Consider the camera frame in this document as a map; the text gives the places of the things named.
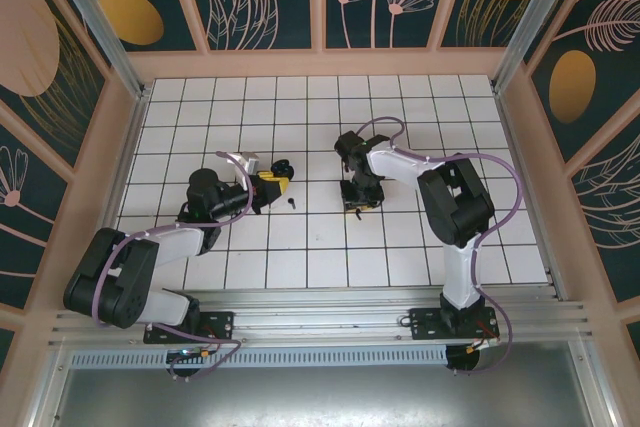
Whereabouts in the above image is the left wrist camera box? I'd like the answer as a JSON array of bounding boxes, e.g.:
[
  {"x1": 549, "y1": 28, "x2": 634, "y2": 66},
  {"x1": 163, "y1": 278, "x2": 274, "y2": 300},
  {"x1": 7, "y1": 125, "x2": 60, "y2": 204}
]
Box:
[{"x1": 214, "y1": 149, "x2": 260, "y2": 183}]

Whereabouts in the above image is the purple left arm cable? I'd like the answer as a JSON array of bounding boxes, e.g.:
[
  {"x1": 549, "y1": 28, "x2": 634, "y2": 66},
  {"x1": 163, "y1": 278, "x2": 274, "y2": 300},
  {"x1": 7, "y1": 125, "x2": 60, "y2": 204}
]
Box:
[{"x1": 92, "y1": 150, "x2": 254, "y2": 383}]

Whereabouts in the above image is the orange oval feather wall panel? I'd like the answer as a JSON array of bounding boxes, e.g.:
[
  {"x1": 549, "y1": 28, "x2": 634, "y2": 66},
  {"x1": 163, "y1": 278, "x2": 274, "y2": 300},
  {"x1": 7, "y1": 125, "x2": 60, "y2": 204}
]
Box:
[{"x1": 522, "y1": 0, "x2": 640, "y2": 164}]

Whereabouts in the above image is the pink feather leaves wall panel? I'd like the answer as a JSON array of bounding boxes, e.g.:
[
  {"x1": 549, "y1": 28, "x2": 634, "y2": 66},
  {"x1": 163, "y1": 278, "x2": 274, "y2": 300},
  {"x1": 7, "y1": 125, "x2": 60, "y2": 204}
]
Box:
[{"x1": 569, "y1": 96, "x2": 640, "y2": 304}]

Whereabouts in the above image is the grey metal sheet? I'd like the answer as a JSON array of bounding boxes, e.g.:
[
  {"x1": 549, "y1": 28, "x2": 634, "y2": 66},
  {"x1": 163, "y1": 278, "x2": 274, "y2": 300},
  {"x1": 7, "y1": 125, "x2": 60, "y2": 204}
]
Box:
[{"x1": 49, "y1": 366, "x2": 596, "y2": 427}]

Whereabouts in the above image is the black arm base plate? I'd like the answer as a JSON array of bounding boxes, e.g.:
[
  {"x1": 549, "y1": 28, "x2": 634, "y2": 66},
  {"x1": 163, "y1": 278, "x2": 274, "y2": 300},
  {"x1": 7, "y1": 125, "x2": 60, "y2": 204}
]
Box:
[
  {"x1": 143, "y1": 310, "x2": 236, "y2": 346},
  {"x1": 407, "y1": 306, "x2": 501, "y2": 341}
]

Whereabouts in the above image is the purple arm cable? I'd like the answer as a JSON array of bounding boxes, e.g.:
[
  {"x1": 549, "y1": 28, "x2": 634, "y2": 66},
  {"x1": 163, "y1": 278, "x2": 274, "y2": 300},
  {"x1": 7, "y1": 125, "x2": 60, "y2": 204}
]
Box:
[
  {"x1": 92, "y1": 150, "x2": 254, "y2": 383},
  {"x1": 357, "y1": 116, "x2": 524, "y2": 377}
]

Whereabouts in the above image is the aluminium table side rail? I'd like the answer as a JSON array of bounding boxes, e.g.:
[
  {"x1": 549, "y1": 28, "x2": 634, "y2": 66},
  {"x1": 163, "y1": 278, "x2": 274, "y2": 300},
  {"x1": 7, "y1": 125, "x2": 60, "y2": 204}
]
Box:
[
  {"x1": 492, "y1": 86, "x2": 571, "y2": 303},
  {"x1": 99, "y1": 89, "x2": 151, "y2": 233}
]

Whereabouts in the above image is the slotted grey cable duct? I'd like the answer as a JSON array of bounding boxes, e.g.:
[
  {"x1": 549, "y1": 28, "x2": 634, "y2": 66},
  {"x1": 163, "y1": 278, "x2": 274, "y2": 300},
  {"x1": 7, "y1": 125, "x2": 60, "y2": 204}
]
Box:
[{"x1": 69, "y1": 345, "x2": 450, "y2": 369}]

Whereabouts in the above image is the orange connector with wires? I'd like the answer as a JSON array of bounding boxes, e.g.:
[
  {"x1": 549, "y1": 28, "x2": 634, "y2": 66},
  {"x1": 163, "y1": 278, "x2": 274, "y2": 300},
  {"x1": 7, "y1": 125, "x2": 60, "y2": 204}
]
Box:
[{"x1": 467, "y1": 334, "x2": 501, "y2": 353}]

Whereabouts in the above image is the single pink flower wall panel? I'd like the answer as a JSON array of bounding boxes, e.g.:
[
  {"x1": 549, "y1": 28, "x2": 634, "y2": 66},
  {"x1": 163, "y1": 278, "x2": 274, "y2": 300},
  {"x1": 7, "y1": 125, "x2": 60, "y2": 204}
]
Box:
[{"x1": 0, "y1": 99, "x2": 72, "y2": 309}]

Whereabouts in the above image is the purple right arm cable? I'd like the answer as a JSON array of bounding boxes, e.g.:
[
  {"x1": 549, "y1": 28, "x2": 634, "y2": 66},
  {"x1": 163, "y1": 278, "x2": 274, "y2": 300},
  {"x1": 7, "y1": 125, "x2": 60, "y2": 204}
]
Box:
[{"x1": 357, "y1": 116, "x2": 524, "y2": 377}]

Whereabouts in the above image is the small circuit board with wires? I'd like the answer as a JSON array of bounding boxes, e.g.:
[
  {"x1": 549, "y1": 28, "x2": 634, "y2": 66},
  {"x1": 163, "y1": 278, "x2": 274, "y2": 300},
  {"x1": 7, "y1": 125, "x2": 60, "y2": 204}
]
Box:
[{"x1": 167, "y1": 345, "x2": 215, "y2": 366}]

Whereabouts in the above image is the aluminium corner post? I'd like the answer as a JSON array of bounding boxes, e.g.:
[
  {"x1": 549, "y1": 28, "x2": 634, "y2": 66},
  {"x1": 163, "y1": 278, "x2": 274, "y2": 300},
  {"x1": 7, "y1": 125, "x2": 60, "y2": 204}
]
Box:
[
  {"x1": 491, "y1": 0, "x2": 587, "y2": 94},
  {"x1": 41, "y1": 0, "x2": 152, "y2": 101}
]

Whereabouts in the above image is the aluminium frame strut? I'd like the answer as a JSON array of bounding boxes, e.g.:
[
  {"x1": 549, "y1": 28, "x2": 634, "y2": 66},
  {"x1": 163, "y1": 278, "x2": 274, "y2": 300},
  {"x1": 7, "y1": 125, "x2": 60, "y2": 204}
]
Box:
[
  {"x1": 27, "y1": 344, "x2": 76, "y2": 427},
  {"x1": 569, "y1": 326, "x2": 619, "y2": 427}
]

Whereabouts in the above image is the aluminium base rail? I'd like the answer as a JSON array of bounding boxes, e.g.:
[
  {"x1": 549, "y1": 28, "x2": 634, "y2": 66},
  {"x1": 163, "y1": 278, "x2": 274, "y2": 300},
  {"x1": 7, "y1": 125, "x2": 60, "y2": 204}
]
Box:
[{"x1": 47, "y1": 286, "x2": 596, "y2": 348}]

